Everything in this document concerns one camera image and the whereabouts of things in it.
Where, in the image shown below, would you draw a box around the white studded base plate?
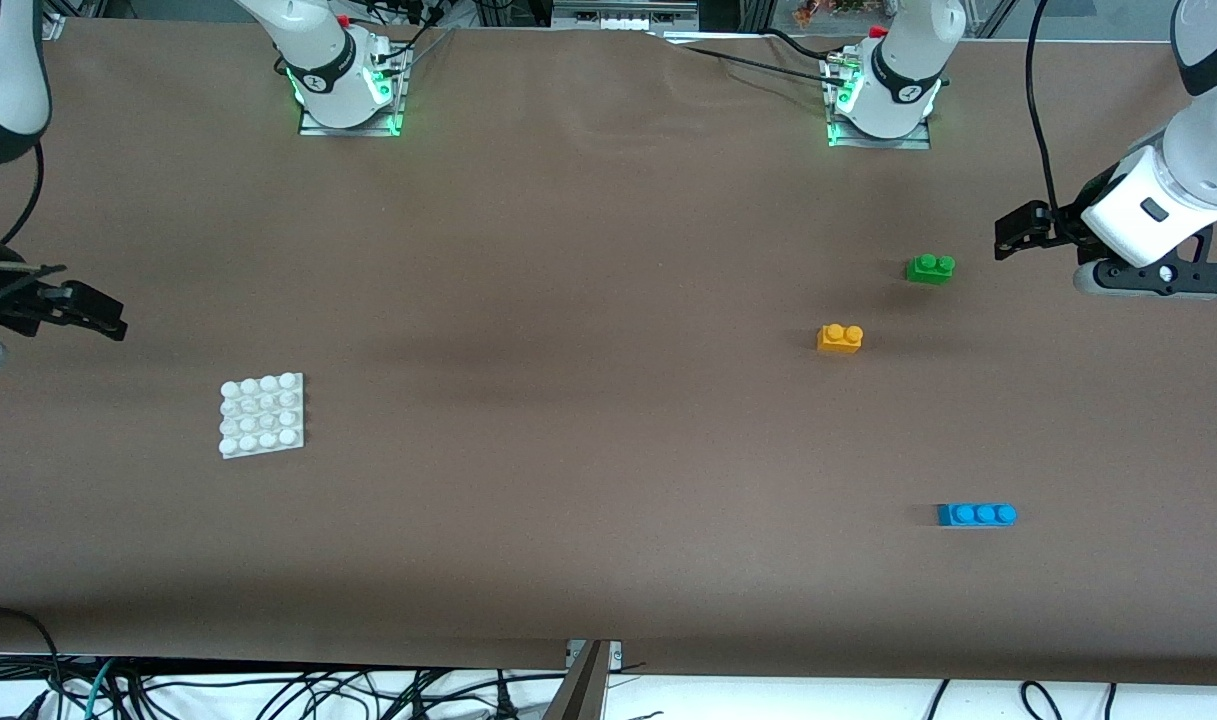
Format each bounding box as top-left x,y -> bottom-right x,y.
218,372 -> 306,460

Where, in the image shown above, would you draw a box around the blue three-stud toy block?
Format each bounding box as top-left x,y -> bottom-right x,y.
936,503 -> 1018,528

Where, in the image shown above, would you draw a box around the brown table cover sheet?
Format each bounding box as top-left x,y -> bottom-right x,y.
0,18 -> 1217,687

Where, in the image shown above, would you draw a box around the grey power strip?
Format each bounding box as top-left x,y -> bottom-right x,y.
551,0 -> 701,33

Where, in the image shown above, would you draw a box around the dark metal beam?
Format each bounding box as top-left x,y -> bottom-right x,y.
540,640 -> 611,720

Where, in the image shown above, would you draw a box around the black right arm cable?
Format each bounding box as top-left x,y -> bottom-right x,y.
0,140 -> 45,246

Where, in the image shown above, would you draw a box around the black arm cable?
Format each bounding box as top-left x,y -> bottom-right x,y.
0,140 -> 45,246
1025,0 -> 1061,211

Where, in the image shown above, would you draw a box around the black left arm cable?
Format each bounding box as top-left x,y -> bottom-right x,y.
1025,0 -> 1061,211

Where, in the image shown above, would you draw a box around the black cable on table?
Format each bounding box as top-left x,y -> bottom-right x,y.
668,30 -> 841,86

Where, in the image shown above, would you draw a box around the black looped floor cable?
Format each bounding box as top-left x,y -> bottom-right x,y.
0,607 -> 64,720

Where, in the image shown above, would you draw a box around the teal floor cable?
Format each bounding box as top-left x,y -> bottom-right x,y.
81,658 -> 119,720

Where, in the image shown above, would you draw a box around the tangled black floor cables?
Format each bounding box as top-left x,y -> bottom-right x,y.
118,665 -> 569,720

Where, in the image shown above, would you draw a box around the metal table edge bracket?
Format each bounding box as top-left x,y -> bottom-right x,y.
565,640 -> 624,671

